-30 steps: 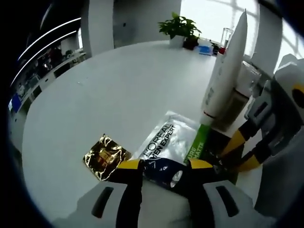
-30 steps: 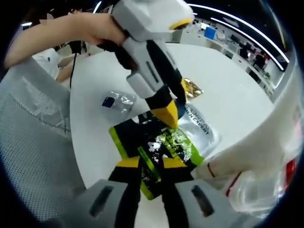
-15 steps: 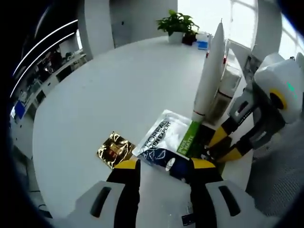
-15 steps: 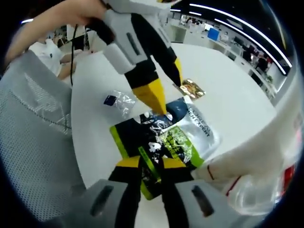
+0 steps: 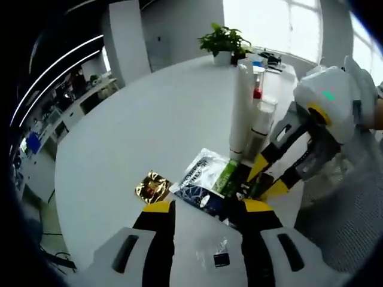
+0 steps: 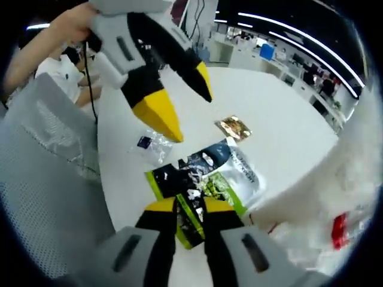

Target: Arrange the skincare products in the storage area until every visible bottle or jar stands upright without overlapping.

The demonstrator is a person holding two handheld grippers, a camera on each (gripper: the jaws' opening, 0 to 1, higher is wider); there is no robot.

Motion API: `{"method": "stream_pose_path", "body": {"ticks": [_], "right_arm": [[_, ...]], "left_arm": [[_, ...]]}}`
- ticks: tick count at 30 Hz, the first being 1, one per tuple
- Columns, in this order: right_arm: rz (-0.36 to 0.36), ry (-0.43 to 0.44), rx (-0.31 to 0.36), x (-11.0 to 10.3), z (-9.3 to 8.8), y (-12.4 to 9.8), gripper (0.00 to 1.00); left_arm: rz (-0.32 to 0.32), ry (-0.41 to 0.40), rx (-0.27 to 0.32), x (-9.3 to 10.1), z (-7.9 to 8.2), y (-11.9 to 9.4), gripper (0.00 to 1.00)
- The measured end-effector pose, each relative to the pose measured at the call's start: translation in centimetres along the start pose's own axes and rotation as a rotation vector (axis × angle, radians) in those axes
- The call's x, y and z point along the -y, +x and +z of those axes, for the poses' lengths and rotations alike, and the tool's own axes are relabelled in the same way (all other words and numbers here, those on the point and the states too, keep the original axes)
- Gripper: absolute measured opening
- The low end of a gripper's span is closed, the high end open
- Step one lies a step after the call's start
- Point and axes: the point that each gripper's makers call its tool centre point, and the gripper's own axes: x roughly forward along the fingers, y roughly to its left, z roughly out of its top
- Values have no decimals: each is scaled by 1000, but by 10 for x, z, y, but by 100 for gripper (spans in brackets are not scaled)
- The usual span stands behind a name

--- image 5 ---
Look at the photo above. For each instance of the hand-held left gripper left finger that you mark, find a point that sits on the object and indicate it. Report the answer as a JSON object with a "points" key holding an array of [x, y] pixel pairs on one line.
{"points": [[131, 257]]}

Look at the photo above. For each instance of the white skincare tube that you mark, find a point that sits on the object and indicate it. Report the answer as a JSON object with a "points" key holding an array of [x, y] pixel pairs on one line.
{"points": [[240, 119]]}

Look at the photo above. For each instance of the green skincare sachet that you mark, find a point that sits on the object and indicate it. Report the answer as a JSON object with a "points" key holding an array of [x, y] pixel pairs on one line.
{"points": [[203, 176]]}

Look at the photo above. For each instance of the blue bin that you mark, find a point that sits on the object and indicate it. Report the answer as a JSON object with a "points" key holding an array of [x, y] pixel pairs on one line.
{"points": [[33, 143]]}

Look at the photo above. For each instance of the white mesh office chair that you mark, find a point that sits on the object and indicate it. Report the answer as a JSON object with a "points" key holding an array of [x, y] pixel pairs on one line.
{"points": [[338, 221]]}

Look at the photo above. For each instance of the red-collared skincare bottle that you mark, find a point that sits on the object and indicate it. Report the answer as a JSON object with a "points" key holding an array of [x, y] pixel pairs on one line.
{"points": [[258, 92]]}

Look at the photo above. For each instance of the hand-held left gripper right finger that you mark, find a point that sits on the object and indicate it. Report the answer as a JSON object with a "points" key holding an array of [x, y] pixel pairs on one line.
{"points": [[275, 257]]}

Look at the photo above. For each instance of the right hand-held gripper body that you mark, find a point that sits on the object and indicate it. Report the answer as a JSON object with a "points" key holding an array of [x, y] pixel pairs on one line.
{"points": [[347, 98]]}

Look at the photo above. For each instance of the gold skincare sachet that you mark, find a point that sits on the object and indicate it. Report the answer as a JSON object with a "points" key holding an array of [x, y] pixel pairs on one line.
{"points": [[152, 188]]}

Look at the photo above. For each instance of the green potted plant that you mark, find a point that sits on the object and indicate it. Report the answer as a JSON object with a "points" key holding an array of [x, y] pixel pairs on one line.
{"points": [[223, 42]]}

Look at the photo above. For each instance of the dark bundle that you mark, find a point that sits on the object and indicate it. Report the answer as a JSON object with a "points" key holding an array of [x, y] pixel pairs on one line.
{"points": [[270, 57]]}

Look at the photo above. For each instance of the silver white skincare bottle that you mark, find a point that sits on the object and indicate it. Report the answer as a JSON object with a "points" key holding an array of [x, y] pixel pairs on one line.
{"points": [[263, 122]]}

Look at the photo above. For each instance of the white office desk row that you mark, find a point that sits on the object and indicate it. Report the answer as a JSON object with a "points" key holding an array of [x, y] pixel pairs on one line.
{"points": [[74, 107]]}

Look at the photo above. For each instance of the clear skincare sachet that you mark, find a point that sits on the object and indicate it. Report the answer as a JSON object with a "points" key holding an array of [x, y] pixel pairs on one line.
{"points": [[221, 258]]}

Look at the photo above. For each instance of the person's right hand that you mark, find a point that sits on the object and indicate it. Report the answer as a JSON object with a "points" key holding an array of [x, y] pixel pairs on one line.
{"points": [[377, 115]]}

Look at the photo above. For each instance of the blue tissue box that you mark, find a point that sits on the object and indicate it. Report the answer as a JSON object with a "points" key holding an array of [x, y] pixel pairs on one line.
{"points": [[258, 62]]}

